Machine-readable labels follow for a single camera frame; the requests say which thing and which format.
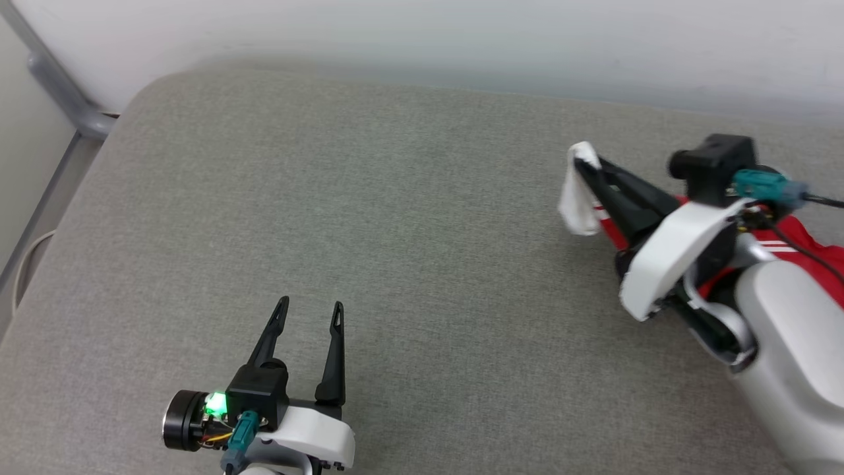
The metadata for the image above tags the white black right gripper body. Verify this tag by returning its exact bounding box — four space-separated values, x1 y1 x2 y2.
617 198 756 324

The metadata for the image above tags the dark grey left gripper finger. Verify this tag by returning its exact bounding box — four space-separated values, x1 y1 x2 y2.
247 296 289 370
315 301 346 406

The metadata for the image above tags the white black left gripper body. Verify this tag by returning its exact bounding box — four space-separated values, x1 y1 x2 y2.
254 399 357 475

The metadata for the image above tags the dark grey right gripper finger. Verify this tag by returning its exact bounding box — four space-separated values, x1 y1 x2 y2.
597 158 686 222
576 162 650 250

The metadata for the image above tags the red white sports jersey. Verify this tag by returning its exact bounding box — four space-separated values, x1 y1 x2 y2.
558 141 844 311

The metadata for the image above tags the black cylinder with green light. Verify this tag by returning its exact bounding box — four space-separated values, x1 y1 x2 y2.
163 389 228 453

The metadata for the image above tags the teal left cable plug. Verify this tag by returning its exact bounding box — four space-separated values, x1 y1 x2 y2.
221 410 259 472

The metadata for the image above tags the teal cable plug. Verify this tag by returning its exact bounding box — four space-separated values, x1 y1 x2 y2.
221 410 259 472
731 169 808 202

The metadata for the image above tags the teal right cable plug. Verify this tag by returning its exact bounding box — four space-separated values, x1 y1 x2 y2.
731 169 808 202

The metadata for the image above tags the white floor cable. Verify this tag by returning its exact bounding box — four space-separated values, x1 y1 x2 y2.
12 230 59 314

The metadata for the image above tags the grey floor rail strip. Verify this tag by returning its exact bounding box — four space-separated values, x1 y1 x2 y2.
0 134 106 291

